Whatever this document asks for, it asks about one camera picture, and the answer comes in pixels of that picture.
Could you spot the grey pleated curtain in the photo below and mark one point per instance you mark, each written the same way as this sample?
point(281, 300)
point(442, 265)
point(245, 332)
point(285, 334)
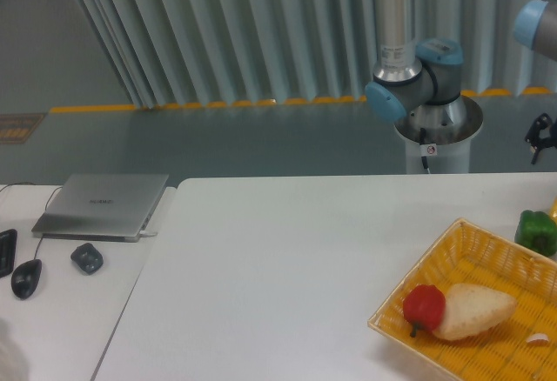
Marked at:
point(225, 51)

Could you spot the brown floor sign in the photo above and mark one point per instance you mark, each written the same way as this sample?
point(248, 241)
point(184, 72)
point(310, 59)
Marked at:
point(17, 128)

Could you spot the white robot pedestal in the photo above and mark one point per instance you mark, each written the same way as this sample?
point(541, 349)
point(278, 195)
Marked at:
point(438, 138)

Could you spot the small orange white piece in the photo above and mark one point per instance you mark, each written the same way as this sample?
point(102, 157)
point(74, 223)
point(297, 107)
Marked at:
point(538, 339)

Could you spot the dark grey earbuds case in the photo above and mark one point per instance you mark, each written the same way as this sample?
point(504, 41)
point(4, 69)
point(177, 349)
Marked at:
point(87, 258)

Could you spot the white bread piece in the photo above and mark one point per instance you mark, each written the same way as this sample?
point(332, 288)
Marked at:
point(472, 309)

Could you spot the green bell pepper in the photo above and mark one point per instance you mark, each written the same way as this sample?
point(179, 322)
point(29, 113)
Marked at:
point(537, 232)

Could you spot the silver closed laptop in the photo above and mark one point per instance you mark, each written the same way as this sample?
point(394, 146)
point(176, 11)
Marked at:
point(102, 207)

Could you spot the yellow woven basket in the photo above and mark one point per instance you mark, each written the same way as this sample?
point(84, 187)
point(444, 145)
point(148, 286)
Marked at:
point(466, 253)

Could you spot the black computer mouse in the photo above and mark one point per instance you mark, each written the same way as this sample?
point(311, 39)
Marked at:
point(25, 278)

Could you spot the yellow bell pepper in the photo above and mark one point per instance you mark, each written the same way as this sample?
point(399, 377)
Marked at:
point(553, 211)

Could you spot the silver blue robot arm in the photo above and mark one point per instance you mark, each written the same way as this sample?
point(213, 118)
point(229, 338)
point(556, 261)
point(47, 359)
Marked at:
point(429, 51)

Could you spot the red bell pepper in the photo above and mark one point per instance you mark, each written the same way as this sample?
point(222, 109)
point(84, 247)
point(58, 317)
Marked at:
point(424, 308)

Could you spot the black keyboard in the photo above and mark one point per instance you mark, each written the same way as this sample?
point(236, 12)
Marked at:
point(8, 246)

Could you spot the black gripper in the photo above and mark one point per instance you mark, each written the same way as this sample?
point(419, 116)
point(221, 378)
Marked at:
point(541, 135)

